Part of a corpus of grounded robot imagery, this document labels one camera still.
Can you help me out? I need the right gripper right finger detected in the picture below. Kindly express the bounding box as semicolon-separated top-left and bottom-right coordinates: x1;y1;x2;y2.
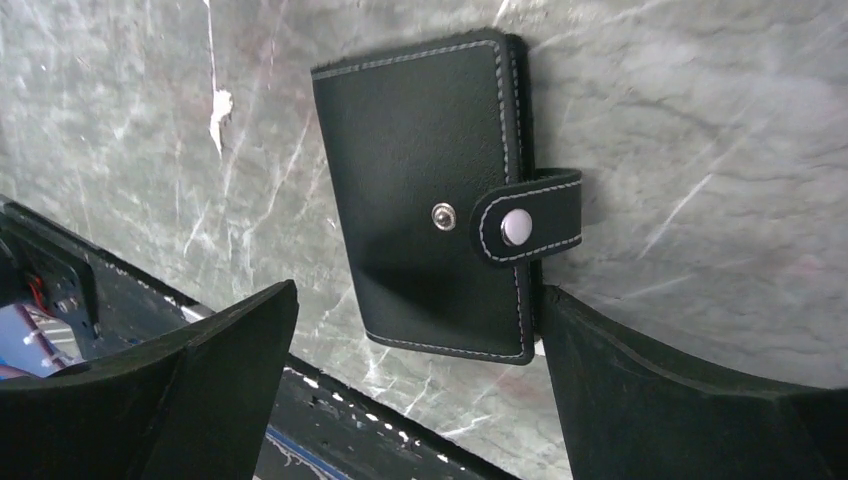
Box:
538;286;847;479

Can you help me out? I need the black leather card holder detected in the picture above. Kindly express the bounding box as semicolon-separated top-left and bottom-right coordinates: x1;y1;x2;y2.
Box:
311;28;582;365

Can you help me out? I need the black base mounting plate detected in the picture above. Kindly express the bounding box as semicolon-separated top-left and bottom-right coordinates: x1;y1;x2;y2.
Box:
1;199;506;479

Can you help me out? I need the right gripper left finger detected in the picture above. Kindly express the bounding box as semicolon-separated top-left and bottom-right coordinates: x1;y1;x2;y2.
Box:
1;280;299;479

